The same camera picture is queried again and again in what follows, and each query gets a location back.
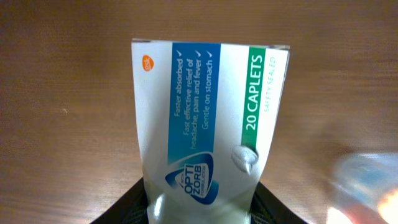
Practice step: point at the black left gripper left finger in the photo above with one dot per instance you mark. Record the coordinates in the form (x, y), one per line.
(131, 208)

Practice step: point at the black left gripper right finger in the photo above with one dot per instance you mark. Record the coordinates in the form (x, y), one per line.
(266, 208)

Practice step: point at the clear plastic container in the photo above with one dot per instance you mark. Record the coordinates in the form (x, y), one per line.
(365, 190)

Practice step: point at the white Panadol box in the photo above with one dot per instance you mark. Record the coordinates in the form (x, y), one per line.
(205, 116)

